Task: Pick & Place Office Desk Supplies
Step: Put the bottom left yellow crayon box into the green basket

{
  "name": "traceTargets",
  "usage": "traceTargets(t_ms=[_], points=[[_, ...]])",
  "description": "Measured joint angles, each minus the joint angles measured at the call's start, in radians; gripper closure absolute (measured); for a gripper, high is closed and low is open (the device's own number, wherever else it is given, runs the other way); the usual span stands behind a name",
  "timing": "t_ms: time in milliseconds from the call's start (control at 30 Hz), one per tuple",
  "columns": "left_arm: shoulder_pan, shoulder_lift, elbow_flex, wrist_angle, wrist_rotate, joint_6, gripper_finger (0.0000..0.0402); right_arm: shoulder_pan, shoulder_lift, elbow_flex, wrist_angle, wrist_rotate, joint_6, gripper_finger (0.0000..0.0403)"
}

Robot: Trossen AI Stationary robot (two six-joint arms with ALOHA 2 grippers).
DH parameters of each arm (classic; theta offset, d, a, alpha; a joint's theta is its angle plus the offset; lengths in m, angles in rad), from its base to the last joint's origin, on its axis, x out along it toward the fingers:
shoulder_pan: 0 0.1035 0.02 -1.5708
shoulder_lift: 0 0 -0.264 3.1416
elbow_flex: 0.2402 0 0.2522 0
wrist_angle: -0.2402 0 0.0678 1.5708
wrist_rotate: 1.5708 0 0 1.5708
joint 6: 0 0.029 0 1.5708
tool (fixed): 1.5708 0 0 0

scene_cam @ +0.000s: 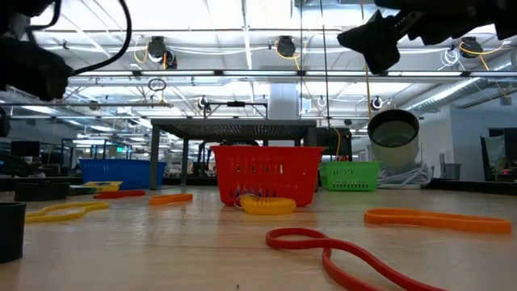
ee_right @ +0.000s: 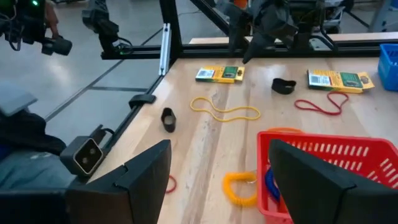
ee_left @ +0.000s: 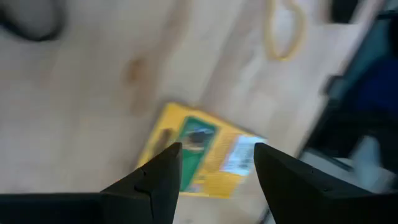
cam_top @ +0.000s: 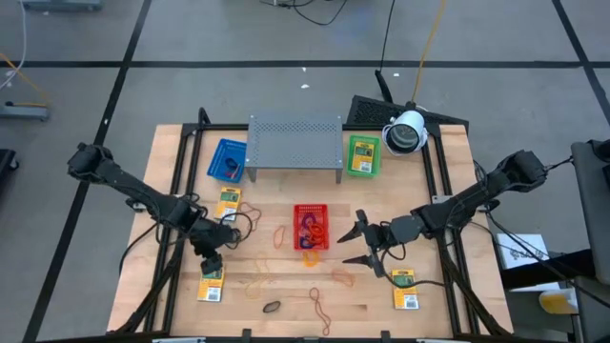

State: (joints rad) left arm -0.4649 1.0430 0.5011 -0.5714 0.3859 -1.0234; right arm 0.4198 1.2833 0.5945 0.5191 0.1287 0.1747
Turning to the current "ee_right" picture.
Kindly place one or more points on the thin red rubber band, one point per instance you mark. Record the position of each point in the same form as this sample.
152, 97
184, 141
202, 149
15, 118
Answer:
296, 105

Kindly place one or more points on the blue coil wristband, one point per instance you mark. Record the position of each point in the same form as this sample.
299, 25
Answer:
270, 186

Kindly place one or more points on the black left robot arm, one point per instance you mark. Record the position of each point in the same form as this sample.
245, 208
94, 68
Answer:
311, 25

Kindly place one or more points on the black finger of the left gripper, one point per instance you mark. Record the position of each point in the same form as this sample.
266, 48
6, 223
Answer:
256, 45

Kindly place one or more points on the yellow carded package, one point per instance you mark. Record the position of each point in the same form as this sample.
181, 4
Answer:
335, 81
217, 76

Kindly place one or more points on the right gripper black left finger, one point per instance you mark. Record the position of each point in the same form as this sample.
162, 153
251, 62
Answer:
133, 193

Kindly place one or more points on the red plastic basket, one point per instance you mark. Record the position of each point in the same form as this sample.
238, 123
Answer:
342, 152

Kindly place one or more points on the yellow coil wristband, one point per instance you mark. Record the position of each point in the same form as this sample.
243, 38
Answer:
230, 193

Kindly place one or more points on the black table-level camera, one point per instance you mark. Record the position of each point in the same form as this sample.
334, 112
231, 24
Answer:
82, 157

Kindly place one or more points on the yellow rubber band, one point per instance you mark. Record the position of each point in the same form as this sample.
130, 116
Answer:
191, 106

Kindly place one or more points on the black wide band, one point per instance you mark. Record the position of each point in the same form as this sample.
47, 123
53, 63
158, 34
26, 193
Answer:
276, 88
169, 129

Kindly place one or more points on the long red rubber band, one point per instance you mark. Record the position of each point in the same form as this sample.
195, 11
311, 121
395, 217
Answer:
174, 186

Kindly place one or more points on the person's hand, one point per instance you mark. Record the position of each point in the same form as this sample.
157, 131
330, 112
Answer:
51, 18

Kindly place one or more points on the black edge bracket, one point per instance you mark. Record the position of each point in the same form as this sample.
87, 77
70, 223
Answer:
141, 99

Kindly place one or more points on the blue plastic basket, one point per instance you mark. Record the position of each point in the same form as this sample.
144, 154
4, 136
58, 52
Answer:
388, 65

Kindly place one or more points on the silver aluminium bar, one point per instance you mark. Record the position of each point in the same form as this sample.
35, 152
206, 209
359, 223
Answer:
164, 49

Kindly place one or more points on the person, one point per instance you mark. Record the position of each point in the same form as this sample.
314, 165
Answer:
31, 155

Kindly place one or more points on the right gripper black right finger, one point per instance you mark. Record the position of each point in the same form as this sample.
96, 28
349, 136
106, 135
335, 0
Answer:
311, 193

